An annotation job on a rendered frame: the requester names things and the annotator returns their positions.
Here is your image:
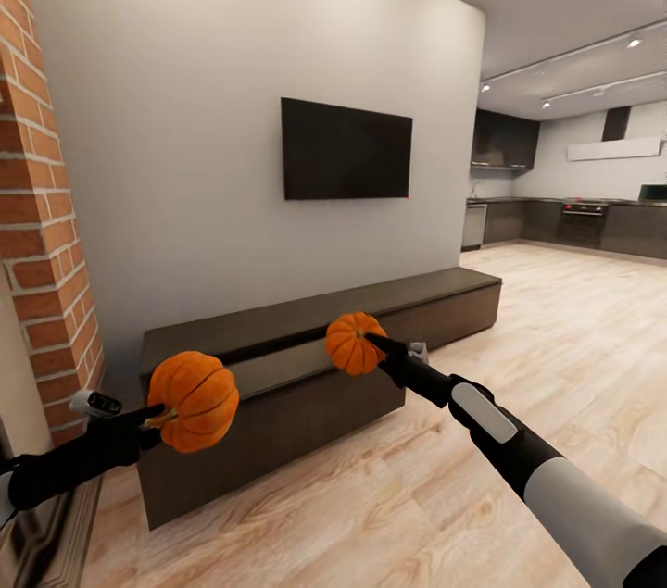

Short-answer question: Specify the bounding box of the pumpkin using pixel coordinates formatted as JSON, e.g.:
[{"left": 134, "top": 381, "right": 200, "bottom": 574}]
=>
[
  {"left": 143, "top": 351, "right": 239, "bottom": 454},
  {"left": 325, "top": 311, "right": 387, "bottom": 374}
]

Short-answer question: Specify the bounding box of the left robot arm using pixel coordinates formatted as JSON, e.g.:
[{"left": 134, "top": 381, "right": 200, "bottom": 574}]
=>
[{"left": 0, "top": 388, "right": 165, "bottom": 529}]

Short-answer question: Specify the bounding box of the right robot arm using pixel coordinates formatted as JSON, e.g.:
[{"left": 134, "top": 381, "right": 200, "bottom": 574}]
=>
[{"left": 364, "top": 332, "right": 667, "bottom": 588}]

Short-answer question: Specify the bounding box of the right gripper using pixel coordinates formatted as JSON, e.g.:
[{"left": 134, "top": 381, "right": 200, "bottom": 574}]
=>
[{"left": 364, "top": 332, "right": 432, "bottom": 394}]

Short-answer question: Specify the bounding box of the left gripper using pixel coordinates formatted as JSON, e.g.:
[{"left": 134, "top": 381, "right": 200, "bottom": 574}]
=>
[{"left": 45, "top": 405, "right": 165, "bottom": 493}]

